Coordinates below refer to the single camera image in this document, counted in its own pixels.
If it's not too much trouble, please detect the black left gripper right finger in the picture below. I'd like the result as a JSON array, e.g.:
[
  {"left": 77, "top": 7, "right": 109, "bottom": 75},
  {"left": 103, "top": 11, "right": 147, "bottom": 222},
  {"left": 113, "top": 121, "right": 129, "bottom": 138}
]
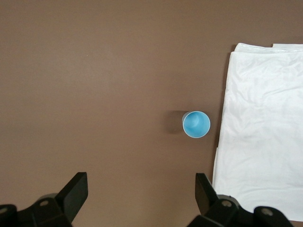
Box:
[{"left": 187, "top": 173, "right": 294, "bottom": 227}]

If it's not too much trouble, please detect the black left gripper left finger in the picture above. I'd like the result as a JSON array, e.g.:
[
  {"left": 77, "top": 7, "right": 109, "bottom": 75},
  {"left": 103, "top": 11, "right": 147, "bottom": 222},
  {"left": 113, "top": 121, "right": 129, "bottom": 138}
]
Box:
[{"left": 0, "top": 172, "right": 89, "bottom": 227}]

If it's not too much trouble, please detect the blue cup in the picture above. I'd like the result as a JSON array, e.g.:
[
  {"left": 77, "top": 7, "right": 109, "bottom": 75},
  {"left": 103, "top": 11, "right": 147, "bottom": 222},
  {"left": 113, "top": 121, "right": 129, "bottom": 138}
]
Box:
[{"left": 181, "top": 111, "right": 211, "bottom": 139}]

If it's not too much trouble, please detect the white cloth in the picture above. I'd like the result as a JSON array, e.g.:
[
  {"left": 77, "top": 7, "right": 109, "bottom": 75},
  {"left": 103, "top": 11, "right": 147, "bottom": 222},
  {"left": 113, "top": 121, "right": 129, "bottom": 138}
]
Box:
[{"left": 212, "top": 43, "right": 303, "bottom": 222}]

